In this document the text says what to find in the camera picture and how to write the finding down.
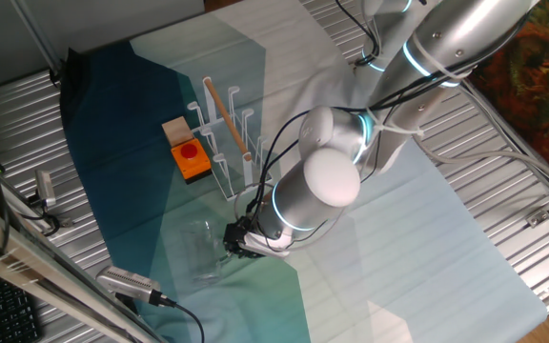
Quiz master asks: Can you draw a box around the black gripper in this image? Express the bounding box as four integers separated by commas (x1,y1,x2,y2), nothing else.
223,219,260,262

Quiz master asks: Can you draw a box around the clear glass cup with handle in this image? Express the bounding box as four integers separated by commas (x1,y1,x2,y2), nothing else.
178,218,232,288

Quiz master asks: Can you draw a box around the orange box red push button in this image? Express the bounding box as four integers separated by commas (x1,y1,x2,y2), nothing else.
170,137,214,186

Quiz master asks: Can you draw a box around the plain wooden block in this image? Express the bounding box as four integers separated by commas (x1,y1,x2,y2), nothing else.
161,115,195,148

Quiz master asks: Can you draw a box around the blue green white tablecloth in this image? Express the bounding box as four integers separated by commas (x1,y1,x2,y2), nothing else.
59,0,549,343

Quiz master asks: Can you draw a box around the white zip tie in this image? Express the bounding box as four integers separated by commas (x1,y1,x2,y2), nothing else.
410,34,472,83
364,107,427,140

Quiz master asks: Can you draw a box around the grey metal pole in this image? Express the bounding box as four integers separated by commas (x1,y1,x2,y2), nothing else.
10,0,65,80

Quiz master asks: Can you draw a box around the colourful orange green fabric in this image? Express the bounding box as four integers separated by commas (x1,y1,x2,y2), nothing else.
467,0,549,180

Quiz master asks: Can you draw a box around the white cup rack wooden handle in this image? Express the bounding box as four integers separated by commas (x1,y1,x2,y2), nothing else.
186,75,275,202

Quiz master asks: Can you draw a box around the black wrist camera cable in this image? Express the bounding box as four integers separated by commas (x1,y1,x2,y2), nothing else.
234,13,533,239

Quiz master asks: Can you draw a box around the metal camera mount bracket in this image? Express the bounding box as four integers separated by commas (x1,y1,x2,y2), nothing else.
16,192,74,238

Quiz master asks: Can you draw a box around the aluminium frame bar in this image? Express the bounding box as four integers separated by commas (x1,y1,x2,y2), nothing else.
0,193,169,343

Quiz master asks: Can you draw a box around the black looped cable bundle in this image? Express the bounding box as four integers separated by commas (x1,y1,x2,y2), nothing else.
334,0,381,67

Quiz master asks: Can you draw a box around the thick grey robot cable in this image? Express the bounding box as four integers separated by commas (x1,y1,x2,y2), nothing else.
412,135,549,192

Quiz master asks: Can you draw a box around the small metal table bracket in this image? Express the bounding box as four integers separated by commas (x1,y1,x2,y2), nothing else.
525,208,549,229

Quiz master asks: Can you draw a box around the thin grey cable bundle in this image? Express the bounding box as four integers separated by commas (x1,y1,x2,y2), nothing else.
462,80,549,194

